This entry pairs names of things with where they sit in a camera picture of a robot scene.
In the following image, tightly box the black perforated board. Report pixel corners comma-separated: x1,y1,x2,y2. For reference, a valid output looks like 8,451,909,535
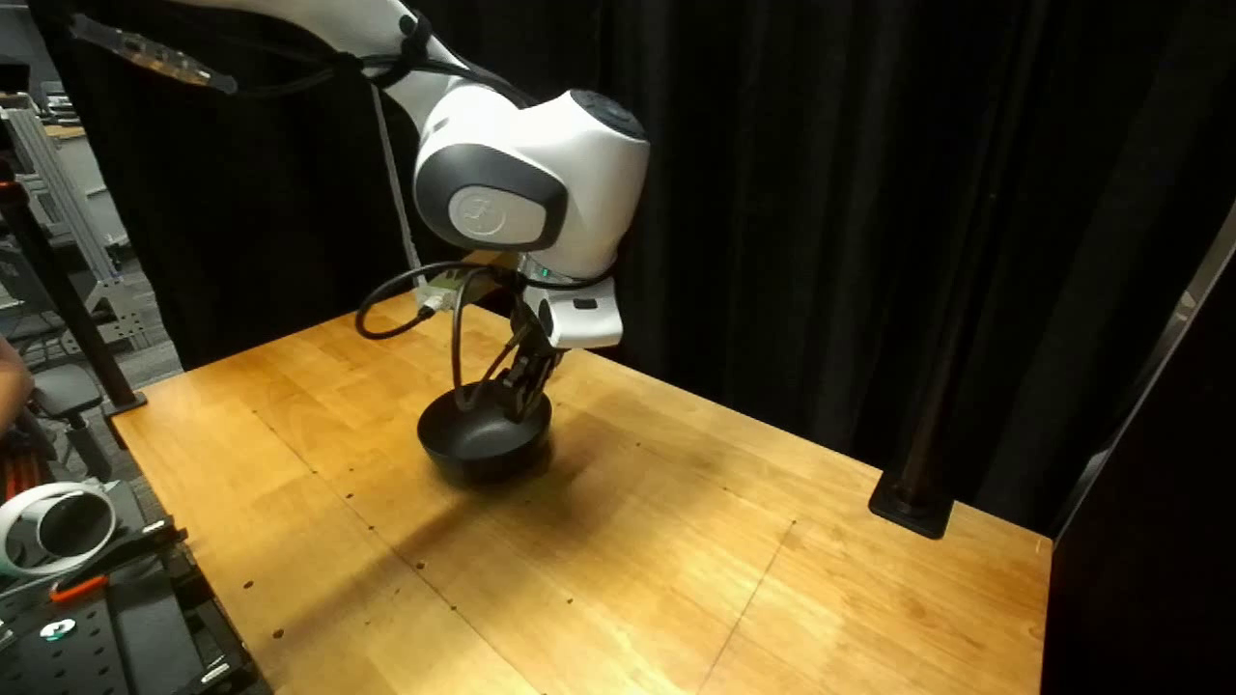
0,513,271,695

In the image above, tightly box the black post with foot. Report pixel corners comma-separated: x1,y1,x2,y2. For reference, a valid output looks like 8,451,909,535
867,245,1021,542

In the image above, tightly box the black curtain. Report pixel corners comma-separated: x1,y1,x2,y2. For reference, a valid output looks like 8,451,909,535
50,0,1236,546

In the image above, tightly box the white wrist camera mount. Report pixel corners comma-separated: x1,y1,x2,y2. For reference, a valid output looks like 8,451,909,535
537,284,631,356

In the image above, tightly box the person's hand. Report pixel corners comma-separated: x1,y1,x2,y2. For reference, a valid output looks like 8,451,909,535
0,338,34,428

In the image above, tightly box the metal frame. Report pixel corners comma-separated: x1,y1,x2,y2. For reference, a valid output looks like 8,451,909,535
0,72,152,416

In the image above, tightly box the black cable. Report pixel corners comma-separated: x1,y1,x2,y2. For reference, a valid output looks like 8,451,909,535
350,258,487,398

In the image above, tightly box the white strip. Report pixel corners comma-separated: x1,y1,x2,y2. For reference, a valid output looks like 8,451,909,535
1053,196,1236,535

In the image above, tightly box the orange-handled tool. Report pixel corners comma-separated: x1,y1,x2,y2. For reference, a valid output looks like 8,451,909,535
45,569,116,609

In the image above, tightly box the black bowl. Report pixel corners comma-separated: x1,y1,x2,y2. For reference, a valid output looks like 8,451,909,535
415,383,558,488

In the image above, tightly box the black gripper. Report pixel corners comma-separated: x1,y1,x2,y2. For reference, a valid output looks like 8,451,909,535
477,284,571,426

